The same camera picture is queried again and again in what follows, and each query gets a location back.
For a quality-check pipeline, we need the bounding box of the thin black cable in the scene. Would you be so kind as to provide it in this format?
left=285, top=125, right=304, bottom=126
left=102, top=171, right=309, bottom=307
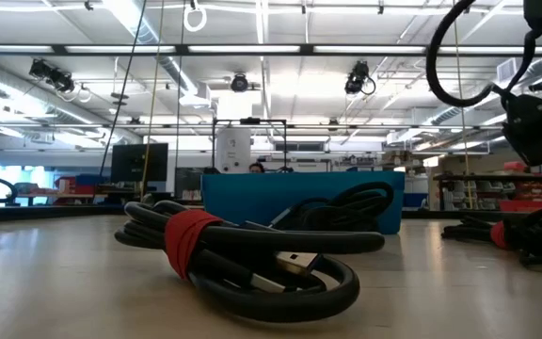
left=99, top=0, right=148, bottom=178
left=441, top=190, right=542, bottom=267

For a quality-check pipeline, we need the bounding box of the black USB cable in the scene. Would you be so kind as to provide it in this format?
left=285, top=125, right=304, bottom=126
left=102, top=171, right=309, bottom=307
left=270, top=181, right=397, bottom=233

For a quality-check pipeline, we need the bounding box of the thick black cable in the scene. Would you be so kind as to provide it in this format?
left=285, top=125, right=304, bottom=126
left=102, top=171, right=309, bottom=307
left=114, top=200, right=387, bottom=324

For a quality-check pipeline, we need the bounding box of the blue plastic bin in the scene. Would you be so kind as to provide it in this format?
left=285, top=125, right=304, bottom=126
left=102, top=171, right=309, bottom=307
left=200, top=170, right=406, bottom=235

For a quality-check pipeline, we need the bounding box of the dark storage shelf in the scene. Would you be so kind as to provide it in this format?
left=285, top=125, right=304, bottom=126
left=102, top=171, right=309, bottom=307
left=433, top=172, right=542, bottom=213

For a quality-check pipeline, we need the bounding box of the blue low cabinet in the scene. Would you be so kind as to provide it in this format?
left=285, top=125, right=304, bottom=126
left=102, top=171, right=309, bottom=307
left=403, top=191, right=430, bottom=209

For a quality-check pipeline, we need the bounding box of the round black ceiling fixture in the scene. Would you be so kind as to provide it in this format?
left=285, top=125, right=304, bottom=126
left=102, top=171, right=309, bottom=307
left=230, top=72, right=250, bottom=93

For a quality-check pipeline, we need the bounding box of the white cylindrical tank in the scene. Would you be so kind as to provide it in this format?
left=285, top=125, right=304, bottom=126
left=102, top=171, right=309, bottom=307
left=215, top=127, right=252, bottom=174

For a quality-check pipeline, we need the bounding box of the black overhead light bar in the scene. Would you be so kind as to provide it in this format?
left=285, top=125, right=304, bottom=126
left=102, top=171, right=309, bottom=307
left=0, top=43, right=542, bottom=57

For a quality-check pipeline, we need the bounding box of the black background monitor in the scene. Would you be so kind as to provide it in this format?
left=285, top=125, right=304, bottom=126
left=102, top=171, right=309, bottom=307
left=110, top=142, right=169, bottom=184

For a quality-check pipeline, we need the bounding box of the blue crate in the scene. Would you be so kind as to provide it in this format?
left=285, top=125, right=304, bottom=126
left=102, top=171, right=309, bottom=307
left=75, top=173, right=110, bottom=187

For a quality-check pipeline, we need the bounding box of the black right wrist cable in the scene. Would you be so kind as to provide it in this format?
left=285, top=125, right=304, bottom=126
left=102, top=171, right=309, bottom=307
left=424, top=0, right=542, bottom=108

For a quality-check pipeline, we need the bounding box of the thin black horizontal rail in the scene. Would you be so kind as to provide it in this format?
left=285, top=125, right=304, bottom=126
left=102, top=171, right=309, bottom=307
left=105, top=122, right=507, bottom=132

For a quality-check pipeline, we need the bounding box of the black hanging camera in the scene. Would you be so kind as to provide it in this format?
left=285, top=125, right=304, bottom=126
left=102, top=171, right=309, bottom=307
left=343, top=59, right=377, bottom=96

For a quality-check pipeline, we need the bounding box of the black stand frame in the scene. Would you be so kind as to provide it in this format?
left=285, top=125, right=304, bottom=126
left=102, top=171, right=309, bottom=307
left=211, top=116, right=289, bottom=174

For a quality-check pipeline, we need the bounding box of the thin dark vertical cord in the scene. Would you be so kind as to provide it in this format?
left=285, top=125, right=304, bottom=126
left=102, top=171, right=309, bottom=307
left=174, top=0, right=186, bottom=189

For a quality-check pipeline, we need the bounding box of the white hanging ring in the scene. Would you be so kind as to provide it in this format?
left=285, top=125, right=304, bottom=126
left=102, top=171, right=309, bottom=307
left=183, top=2, right=208, bottom=34

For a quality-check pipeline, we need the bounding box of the yellow hanging cable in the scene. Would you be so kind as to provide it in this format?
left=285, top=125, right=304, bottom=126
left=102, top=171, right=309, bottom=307
left=139, top=0, right=166, bottom=197

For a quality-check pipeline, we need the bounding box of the silver ceiling air duct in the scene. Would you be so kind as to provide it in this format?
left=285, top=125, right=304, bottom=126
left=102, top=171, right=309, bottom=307
left=104, top=0, right=218, bottom=112

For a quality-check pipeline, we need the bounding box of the thin black hanging cable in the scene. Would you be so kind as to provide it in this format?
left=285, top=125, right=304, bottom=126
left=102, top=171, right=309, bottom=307
left=99, top=0, right=148, bottom=178

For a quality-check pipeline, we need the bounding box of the black metal table frame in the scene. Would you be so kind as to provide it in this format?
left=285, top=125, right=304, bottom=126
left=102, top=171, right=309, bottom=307
left=0, top=202, right=542, bottom=225

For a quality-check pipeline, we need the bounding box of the black ceiling camera cluster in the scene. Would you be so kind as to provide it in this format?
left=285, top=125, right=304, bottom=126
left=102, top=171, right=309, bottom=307
left=28, top=57, right=76, bottom=94

